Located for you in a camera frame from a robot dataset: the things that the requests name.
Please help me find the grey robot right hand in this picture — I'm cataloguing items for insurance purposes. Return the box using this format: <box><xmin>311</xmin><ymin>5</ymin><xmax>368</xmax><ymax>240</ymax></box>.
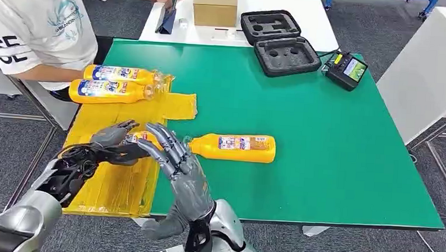
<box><xmin>131</xmin><ymin>121</ymin><xmax>221</xmax><ymax>244</ymax></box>

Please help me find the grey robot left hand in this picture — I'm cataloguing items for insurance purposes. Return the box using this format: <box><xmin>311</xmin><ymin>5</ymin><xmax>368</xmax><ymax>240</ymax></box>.
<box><xmin>89</xmin><ymin>117</ymin><xmax>154</xmax><ymax>168</ymax></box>

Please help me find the orange drink bottle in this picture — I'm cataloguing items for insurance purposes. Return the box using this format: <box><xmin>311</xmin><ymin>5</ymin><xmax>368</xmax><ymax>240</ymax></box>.
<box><xmin>68</xmin><ymin>78</ymin><xmax>156</xmax><ymax>109</ymax></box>
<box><xmin>126</xmin><ymin>129</ymin><xmax>165</xmax><ymax>151</ymax></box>
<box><xmin>187</xmin><ymin>130</ymin><xmax>277</xmax><ymax>165</ymax></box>
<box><xmin>83</xmin><ymin>64</ymin><xmax>165</xmax><ymax>88</ymax></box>

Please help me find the tablet in dark folio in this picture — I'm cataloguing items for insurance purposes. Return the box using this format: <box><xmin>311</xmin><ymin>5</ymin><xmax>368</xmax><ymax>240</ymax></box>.
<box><xmin>155</xmin><ymin>0</ymin><xmax>180</xmax><ymax>36</ymax></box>

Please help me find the brown cardboard box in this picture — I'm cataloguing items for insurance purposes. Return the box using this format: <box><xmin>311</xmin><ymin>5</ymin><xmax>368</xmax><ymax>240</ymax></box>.
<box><xmin>192</xmin><ymin>0</ymin><xmax>239</xmax><ymax>29</ymax></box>

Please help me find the yellow plastic sheet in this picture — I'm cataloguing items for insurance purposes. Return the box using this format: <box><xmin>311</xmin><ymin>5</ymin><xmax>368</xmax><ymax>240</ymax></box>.
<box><xmin>59</xmin><ymin>67</ymin><xmax>200</xmax><ymax>222</ymax></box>

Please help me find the steel side table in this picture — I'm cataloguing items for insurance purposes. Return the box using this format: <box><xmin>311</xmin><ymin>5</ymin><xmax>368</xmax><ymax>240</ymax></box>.
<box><xmin>0</xmin><ymin>41</ymin><xmax>83</xmax><ymax>132</ymax></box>

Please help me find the black foam-lined open case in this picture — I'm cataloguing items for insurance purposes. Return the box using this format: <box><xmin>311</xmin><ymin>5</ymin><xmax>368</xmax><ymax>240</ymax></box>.
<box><xmin>236</xmin><ymin>7</ymin><xmax>326</xmax><ymax>81</ymax></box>

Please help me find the person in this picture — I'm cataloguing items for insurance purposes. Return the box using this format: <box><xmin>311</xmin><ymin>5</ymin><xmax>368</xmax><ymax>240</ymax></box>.
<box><xmin>0</xmin><ymin>0</ymin><xmax>184</xmax><ymax>110</ymax></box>

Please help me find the green table mat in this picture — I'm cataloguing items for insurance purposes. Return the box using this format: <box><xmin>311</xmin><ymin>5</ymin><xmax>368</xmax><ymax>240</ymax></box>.
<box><xmin>93</xmin><ymin>37</ymin><xmax>446</xmax><ymax>234</ymax></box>

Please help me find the black remote controller with screen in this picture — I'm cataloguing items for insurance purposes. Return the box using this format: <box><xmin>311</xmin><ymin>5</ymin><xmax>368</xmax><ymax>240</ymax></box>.
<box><xmin>323</xmin><ymin>50</ymin><xmax>370</xmax><ymax>93</ymax></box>

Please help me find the white side table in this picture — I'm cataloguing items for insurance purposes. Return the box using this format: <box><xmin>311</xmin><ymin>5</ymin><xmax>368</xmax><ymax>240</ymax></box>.
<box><xmin>373</xmin><ymin>3</ymin><xmax>446</xmax><ymax>148</ymax></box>

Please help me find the black controller cable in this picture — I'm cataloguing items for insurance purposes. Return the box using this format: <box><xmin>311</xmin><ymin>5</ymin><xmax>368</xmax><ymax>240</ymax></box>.
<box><xmin>318</xmin><ymin>48</ymin><xmax>340</xmax><ymax>62</ymax></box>

